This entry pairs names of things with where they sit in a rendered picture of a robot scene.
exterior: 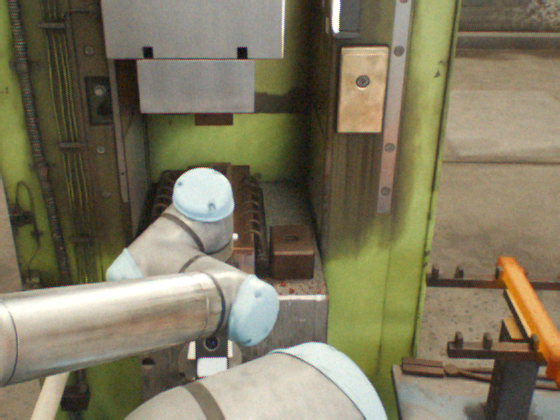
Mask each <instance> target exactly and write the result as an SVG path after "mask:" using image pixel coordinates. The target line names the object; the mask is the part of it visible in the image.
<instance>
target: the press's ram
mask: <svg viewBox="0 0 560 420"><path fill-rule="evenodd" d="M100 1H101V10H102V19H103V29H104V38H105V47H106V56H107V58H108V59H144V57H145V53H146V51H147V49H148V48H149V47H153V54H154V59H198V60H237V47H247V55H248V60H281V59H283V51H284V0H100Z"/></svg>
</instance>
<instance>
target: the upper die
mask: <svg viewBox="0 0 560 420"><path fill-rule="evenodd" d="M136 67H137V77H138V88H139V100H140V111H141V113H195V112H205V113H254V60H248V55H247V47H237V60H198V59H154V54H153V47H149V48H148V49H147V51H146V53H145V57H144V59H136Z"/></svg>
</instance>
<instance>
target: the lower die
mask: <svg viewBox="0 0 560 420"><path fill-rule="evenodd" d="M213 165H226V180H227V181H228V182H229V184H230V187H231V190H232V195H233V203H234V205H233V234H237V235H238V240H233V257H235V262H239V266H240V267H241V268H242V272H244V273H246V274H254V275H255V247H254V233H250V234H248V235H247V236H246V240H243V239H242V236H243V234H244V233H245V232H246V231H250V230H253V223H248V224H247V225H246V227H245V229H242V225H243V223H245V222H246V221H247V220H250V219H253V214H252V213H249V214H246V215H245V218H242V214H243V213H244V212H245V211H247V210H250V209H252V203H249V204H247V205H246V206H245V209H242V205H243V203H244V202H246V201H248V200H252V198H251V194H249V195H247V196H246V197H245V198H244V200H242V195H243V194H244V193H245V192H248V191H251V186H247V187H246V188H245V189H244V191H242V186H243V185H244V184H246V183H251V181H250V178H247V179H245V181H244V183H242V178H243V177H244V176H246V175H250V165H231V163H209V164H208V166H188V170H174V171H173V172H175V174H176V179H177V180H176V181H178V179H179V178H180V177H181V176H182V175H183V174H184V173H185V172H189V171H191V170H194V169H199V168H206V169H211V170H213ZM169 178H170V179H172V180H173V181H174V175H173V174H172V173H170V174H169ZM176 181H174V183H176ZM165 195H167V196H169V197H170V198H171V192H170V190H169V189H166V191H165ZM171 199H172V204H173V203H174V201H173V198H171Z"/></svg>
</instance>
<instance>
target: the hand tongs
mask: <svg viewBox="0 0 560 420"><path fill-rule="evenodd" d="M475 373H485V374H492V369H491V368H466V367H456V366H455V365H452V364H447V365H445V366H443V361H436V360H428V359H420V358H411V357H402V374H414V375H422V376H430V377H438V378H444V376H443V375H445V376H449V377H456V376H462V377H469V378H472V379H477V380H481V381H486V382H491V377H490V376H484V375H480V374H475ZM537 379H540V380H549V381H554V380H555V379H548V377H547V375H546V374H544V373H538V377H537ZM535 388H538V389H546V390H554V391H559V389H558V387H557V385H556V384H551V383H543V382H536V385H535Z"/></svg>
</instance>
